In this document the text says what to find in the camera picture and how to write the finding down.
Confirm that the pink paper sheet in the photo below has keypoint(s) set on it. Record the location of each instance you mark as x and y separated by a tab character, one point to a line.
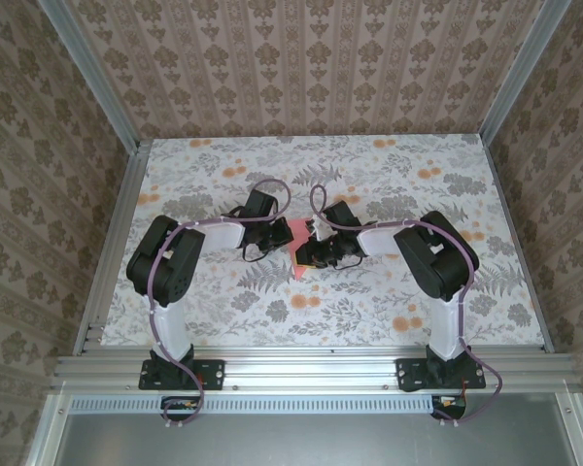
298	228

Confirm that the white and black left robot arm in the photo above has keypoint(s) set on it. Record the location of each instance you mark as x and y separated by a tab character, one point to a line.
165	262

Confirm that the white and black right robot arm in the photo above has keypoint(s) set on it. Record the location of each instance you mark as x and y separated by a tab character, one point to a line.
437	257

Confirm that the floral patterned table cover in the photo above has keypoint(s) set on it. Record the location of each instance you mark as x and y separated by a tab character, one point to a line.
320	310

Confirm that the grey metal panel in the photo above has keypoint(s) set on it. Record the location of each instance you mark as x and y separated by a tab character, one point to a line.
296	442

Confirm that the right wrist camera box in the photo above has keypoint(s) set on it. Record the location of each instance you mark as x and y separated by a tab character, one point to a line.
319	228

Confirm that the aluminium frame cross rail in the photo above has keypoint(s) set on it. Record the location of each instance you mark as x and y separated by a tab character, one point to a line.
311	371

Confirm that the aluminium frame side rail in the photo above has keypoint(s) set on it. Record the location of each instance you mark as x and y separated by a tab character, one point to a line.
502	196
121	213

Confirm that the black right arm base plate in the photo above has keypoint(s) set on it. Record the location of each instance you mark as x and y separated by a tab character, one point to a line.
410	374

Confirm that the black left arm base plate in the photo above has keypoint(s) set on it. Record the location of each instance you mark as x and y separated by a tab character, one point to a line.
214	374

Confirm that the aluminium frame post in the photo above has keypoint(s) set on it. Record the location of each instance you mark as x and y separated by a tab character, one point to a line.
92	77
524	73

